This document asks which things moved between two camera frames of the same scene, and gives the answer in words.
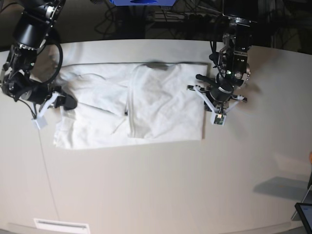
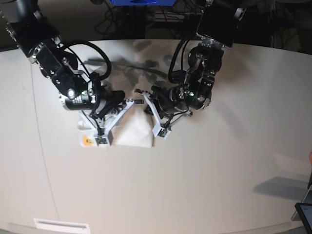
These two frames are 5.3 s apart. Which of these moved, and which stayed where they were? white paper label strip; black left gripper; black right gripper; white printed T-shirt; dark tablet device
Moved: black left gripper; white printed T-shirt; black right gripper
Stayed: dark tablet device; white paper label strip
